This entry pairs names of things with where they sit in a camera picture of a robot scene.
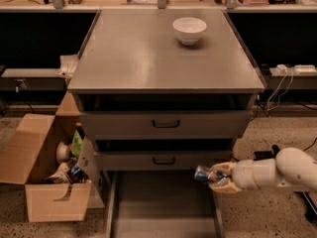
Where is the grey drawer cabinet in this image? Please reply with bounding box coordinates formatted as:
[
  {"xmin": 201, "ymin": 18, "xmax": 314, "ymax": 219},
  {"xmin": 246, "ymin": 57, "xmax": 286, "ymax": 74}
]
[{"xmin": 66, "ymin": 8, "xmax": 265, "ymax": 180}]

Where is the green snack bag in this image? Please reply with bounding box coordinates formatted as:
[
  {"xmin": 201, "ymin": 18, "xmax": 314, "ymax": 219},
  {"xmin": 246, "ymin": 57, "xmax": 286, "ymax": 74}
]
[{"xmin": 71, "ymin": 131, "xmax": 83, "ymax": 158}]

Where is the blue silver redbull can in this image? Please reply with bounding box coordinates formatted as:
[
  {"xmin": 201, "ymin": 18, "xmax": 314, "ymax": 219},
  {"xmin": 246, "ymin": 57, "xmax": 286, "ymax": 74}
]
[{"xmin": 194, "ymin": 166, "xmax": 228, "ymax": 186}]

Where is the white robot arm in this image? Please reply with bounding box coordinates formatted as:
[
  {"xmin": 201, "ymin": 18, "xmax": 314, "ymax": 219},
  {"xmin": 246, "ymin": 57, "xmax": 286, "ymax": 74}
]
[{"xmin": 208, "ymin": 148, "xmax": 317, "ymax": 193}]

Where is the open cardboard box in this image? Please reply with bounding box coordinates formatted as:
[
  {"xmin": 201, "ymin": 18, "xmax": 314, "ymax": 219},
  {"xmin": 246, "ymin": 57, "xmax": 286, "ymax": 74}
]
[{"xmin": 0, "ymin": 93, "xmax": 104, "ymax": 222}]

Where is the grey top drawer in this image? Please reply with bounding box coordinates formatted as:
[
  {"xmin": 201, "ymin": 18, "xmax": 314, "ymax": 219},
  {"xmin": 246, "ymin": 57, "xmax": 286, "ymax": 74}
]
[{"xmin": 79, "ymin": 110, "xmax": 252, "ymax": 140}]

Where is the white ceramic bowl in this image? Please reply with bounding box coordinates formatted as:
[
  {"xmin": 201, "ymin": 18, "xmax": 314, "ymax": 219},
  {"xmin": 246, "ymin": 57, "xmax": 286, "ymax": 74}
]
[{"xmin": 172, "ymin": 17, "xmax": 207, "ymax": 45}]

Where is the white power strip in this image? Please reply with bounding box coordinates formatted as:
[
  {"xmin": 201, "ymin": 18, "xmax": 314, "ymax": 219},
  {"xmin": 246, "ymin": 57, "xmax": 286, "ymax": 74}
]
[{"xmin": 294, "ymin": 64, "xmax": 317, "ymax": 74}]

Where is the grey open bottom drawer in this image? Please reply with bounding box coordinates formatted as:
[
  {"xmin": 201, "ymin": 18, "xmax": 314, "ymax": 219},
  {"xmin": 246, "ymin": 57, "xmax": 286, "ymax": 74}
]
[{"xmin": 105, "ymin": 171, "xmax": 225, "ymax": 238}]

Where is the black power adapter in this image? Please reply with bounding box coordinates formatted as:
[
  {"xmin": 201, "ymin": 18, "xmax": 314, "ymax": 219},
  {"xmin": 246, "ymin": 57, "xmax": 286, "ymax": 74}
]
[{"xmin": 255, "ymin": 151, "xmax": 274, "ymax": 161}]

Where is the white round object in box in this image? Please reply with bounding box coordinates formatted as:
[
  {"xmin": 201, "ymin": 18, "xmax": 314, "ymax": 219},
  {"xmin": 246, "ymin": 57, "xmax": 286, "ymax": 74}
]
[{"xmin": 55, "ymin": 142, "xmax": 70, "ymax": 164}]

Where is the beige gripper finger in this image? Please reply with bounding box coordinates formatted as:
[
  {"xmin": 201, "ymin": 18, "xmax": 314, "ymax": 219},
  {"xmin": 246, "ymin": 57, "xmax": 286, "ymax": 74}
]
[
  {"xmin": 212, "ymin": 162, "xmax": 236, "ymax": 177},
  {"xmin": 209, "ymin": 179, "xmax": 241, "ymax": 193}
]

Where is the grey middle drawer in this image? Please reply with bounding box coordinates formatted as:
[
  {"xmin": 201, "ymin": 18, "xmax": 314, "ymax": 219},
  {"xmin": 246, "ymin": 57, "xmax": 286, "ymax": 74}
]
[{"xmin": 94, "ymin": 150, "xmax": 232, "ymax": 171}]

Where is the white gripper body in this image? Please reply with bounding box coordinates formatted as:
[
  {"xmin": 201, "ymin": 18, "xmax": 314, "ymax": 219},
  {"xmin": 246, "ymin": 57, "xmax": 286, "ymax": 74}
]
[{"xmin": 231, "ymin": 160, "xmax": 257, "ymax": 190}]

